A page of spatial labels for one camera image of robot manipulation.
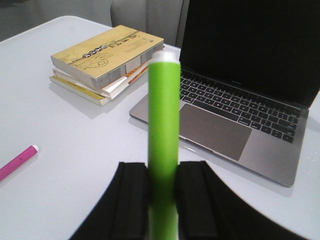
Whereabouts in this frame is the green highlighter pen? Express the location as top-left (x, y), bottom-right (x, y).
top-left (147, 50), bottom-right (181, 240)

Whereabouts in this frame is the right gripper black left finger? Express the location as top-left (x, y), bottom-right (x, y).
top-left (70, 162), bottom-right (149, 240)

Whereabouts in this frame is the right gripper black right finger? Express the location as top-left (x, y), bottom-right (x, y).
top-left (176, 161), bottom-right (302, 240)

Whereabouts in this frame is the middle white book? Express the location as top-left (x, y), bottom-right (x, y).
top-left (49, 60), bottom-right (150, 100)

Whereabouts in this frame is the pink highlighter pen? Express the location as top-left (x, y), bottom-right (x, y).
top-left (0, 145), bottom-right (40, 181)

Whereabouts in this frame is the bottom yellow-green book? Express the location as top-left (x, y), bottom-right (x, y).
top-left (49, 76), bottom-right (111, 106)

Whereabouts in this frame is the grey laptop computer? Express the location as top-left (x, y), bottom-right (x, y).
top-left (129, 0), bottom-right (320, 189)

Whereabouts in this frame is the top yellow book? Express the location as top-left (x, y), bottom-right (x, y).
top-left (51, 25), bottom-right (164, 90)

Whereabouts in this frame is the left grey armchair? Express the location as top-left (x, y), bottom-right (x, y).
top-left (110, 0), bottom-right (189, 48)

